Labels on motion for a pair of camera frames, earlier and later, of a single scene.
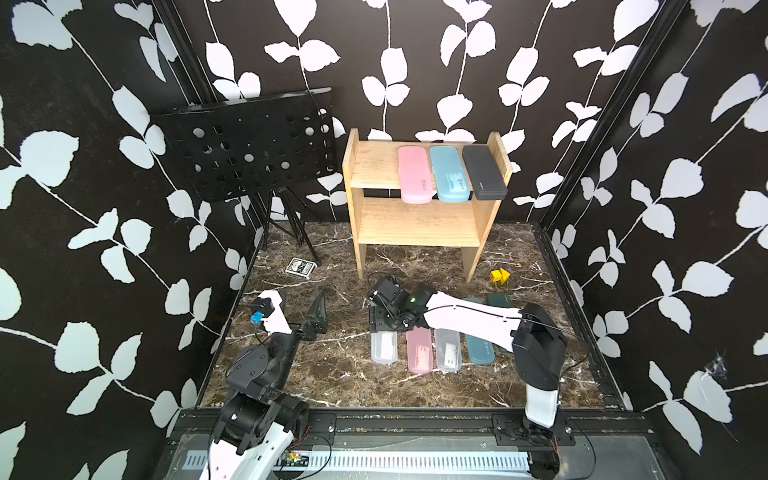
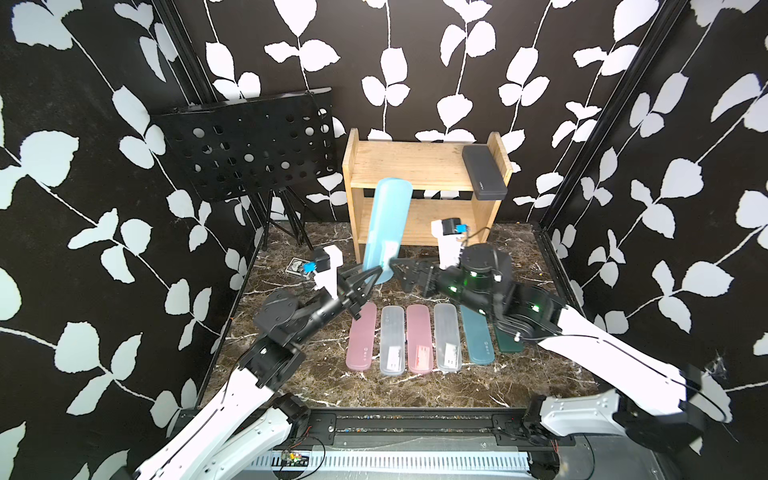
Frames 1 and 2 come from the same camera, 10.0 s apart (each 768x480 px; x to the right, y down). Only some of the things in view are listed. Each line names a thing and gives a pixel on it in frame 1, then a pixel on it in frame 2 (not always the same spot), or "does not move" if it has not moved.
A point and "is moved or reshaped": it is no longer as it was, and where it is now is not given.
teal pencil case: [480, 352] does not move
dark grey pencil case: [484, 172] does not move
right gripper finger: [380, 319] -> [407, 270]
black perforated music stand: [254, 148] does not move
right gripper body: [398, 319] -> [449, 286]
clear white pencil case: [448, 349] does not move
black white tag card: [301, 267] does not move
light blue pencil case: [449, 175] -> [387, 226]
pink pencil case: [414, 173] -> [362, 340]
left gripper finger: [317, 315] -> [374, 272]
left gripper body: [306, 333] -> [344, 299]
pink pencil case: [419, 350] does not move
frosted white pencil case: [384, 347] is moved or reshaped
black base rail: [192, 427] does not move
